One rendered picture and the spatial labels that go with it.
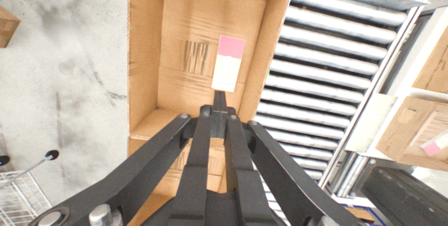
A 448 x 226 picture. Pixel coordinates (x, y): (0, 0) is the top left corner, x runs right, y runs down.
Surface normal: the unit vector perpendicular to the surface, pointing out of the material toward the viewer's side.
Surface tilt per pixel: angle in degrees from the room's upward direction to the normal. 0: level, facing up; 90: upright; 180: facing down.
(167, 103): 0
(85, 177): 0
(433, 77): 91
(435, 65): 92
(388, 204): 90
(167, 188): 0
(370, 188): 90
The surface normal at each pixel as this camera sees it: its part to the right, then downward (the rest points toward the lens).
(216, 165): 0.02, 0.33
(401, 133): -0.98, -0.18
